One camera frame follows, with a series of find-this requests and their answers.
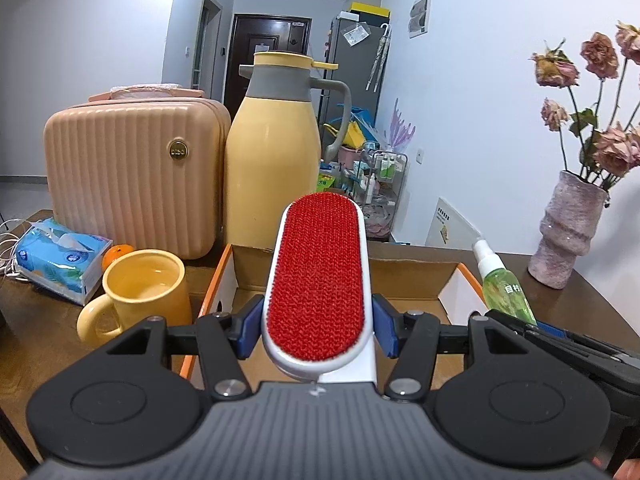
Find orange fruit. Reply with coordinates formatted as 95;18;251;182
101;244;133;272

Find purple wall decoration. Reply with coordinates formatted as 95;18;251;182
389;97;417;150

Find orange cardboard box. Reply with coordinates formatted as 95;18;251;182
179;243;493;391

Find colourful household clutter pile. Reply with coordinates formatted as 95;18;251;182
324;105;387;161

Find green spray bottle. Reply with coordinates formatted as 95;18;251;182
471;239;538;326

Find grey refrigerator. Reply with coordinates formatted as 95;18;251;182
320;10;393;126

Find dark brown door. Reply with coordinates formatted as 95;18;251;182
223;14;313;111

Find blue tissue pack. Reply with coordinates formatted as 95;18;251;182
14;217;113;307

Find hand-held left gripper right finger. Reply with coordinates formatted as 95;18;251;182
371;294;538;403

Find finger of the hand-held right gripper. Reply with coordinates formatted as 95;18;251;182
484;309;626;366

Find grey interior doorway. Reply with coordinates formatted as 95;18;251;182
192;0;223;91

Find white cables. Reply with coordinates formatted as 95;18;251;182
0;219;31;278

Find yellow black box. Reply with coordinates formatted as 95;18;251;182
350;2;391;23

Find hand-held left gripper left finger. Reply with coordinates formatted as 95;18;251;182
105;294;267;403

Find wire storage cart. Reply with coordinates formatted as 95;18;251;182
345;150;408;241

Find pink textured vase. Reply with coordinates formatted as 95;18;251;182
527;170;611;291

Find pink ribbed suitcase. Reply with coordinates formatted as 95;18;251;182
42;85;232;260

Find white leaning board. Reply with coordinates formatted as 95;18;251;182
430;197;483;251

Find red lint brush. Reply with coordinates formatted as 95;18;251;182
260;191;378;386

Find yellow thermos jug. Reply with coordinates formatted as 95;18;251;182
223;51;353;251

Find yellow ceramic mug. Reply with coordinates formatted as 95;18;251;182
76;249;193;347

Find dried pink rose bouquet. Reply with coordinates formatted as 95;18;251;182
529;20;640;193

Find white folded umbrella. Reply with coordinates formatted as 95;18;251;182
365;22;392;93

